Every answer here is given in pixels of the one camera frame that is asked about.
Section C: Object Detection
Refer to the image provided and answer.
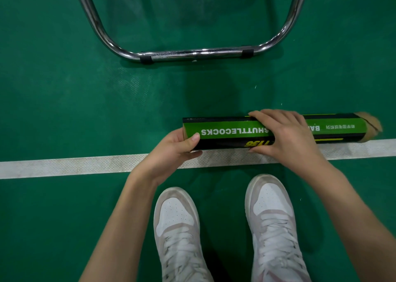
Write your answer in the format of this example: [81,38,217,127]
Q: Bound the person's right hand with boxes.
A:
[248,109,341,185]

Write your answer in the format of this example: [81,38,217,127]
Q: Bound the person's left hand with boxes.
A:
[128,127,203,188]

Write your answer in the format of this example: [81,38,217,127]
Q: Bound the black green Hangyu tube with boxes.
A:
[182,111,383,151]

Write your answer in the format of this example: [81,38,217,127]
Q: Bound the black chair with chrome frame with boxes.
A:
[70,0,311,65]

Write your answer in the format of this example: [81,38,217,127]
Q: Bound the person's right forearm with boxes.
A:
[312,167,396,282]

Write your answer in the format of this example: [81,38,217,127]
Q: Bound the person's left forearm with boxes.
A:
[79,173,157,282]

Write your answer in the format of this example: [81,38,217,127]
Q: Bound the person's left shoe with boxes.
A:
[153,187,214,282]

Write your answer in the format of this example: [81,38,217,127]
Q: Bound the person's shoe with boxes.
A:
[244,174,311,282]
[153,187,214,282]

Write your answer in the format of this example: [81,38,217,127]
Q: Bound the person's right shoe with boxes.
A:
[244,174,311,282]

